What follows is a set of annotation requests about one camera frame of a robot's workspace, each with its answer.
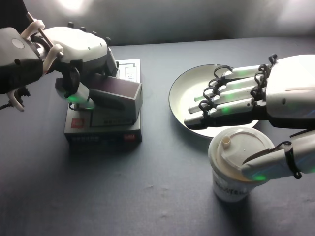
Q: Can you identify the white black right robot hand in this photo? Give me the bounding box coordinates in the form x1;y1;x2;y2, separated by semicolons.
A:
183;54;315;182

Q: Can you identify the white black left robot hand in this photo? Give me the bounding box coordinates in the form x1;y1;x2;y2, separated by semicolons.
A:
43;22;120;111

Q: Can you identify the small grey box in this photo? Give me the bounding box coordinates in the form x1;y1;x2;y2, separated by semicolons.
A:
88;75;143;123

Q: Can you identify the white paper coffee cup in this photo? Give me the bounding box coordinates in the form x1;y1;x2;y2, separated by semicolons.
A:
208;126;275;203

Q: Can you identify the black and white box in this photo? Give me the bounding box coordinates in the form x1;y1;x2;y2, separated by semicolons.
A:
63;58;143;148

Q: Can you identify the white plate with dark rim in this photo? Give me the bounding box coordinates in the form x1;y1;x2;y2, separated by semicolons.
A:
168;63;261;138

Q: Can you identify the dark background curtain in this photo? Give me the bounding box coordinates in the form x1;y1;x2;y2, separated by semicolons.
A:
0;0;29;31

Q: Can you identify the grey table cloth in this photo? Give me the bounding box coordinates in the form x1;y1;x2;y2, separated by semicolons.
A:
0;36;315;236

